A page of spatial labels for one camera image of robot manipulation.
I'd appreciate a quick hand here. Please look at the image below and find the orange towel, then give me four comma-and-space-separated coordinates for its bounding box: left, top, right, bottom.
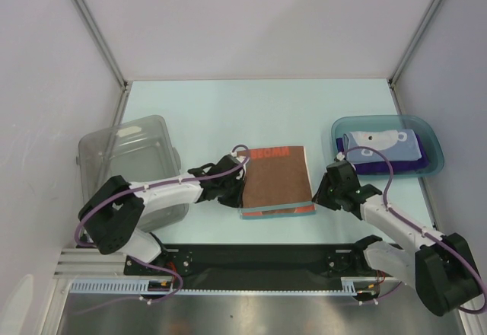
240, 146, 316, 220

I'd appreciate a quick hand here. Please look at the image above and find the light blue paw towel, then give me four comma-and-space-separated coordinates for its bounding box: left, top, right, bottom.
342, 129, 422, 164

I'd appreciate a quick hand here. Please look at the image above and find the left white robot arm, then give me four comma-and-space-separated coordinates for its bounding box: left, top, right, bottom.
75, 152, 249, 274

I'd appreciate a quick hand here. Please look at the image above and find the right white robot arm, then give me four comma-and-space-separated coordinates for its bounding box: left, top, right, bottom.
313, 160, 486, 316

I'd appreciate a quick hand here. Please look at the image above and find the clear plastic bin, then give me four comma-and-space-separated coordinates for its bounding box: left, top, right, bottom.
77, 113, 190, 233

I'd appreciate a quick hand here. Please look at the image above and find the teal plastic tray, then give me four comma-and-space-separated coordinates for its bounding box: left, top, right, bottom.
331, 115, 444, 177

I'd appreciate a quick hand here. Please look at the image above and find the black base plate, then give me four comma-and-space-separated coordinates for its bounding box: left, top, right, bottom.
78, 231, 444, 291

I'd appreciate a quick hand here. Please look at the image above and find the white slotted cable duct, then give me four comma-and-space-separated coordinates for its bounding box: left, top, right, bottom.
70, 279, 357, 296

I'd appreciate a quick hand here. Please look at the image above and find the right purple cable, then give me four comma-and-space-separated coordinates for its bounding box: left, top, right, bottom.
338, 147, 487, 315

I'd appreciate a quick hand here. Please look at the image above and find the purple cable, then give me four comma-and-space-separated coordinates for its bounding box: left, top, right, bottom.
74, 144, 252, 305
338, 147, 487, 315

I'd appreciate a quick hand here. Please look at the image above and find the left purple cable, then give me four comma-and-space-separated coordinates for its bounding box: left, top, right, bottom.
74, 144, 252, 305

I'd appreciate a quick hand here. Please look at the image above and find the aluminium front rail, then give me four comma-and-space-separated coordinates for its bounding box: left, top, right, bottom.
53, 248, 126, 279

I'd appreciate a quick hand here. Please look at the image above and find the right aluminium frame post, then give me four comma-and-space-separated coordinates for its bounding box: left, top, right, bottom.
388, 0, 445, 88

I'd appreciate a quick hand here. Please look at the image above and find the aluminium frame post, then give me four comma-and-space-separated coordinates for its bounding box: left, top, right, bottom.
388, 0, 445, 88
71, 0, 127, 90

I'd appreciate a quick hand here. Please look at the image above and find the left aluminium frame post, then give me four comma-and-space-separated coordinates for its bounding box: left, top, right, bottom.
71, 0, 127, 90

